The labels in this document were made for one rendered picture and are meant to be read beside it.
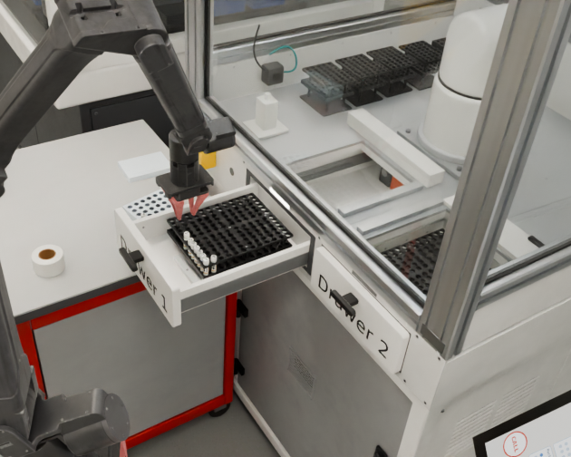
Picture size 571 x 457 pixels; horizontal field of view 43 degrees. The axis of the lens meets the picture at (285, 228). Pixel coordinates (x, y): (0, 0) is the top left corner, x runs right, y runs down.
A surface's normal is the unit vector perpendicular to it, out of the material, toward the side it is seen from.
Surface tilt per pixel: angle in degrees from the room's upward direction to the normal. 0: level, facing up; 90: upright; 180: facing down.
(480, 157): 90
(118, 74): 90
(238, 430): 0
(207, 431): 0
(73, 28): 67
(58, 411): 27
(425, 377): 90
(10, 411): 90
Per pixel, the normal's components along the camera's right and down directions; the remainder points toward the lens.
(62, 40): -0.61, 0.08
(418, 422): -0.84, 0.29
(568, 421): -0.72, -0.56
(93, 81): 0.54, 0.56
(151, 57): 0.42, 0.88
